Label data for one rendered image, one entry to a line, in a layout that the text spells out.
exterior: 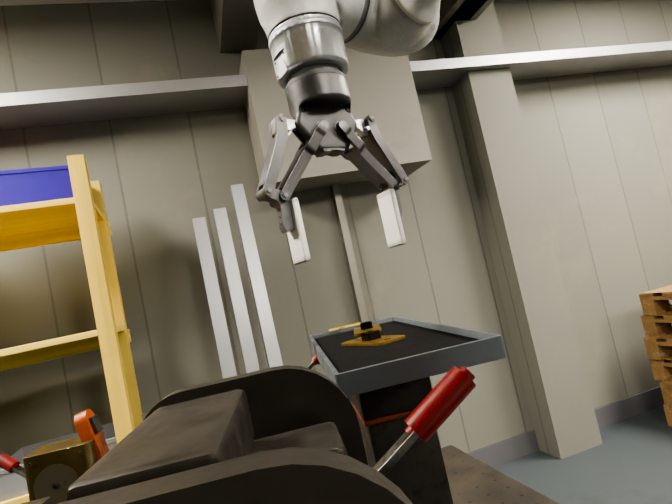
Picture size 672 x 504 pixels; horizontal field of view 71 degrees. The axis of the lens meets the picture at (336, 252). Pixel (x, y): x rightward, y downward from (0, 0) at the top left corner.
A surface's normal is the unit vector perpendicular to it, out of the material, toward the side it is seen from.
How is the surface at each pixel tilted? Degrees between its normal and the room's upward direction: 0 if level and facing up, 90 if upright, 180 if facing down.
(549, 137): 90
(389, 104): 90
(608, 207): 90
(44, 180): 90
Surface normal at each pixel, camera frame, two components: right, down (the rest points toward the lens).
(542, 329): 0.25, -0.12
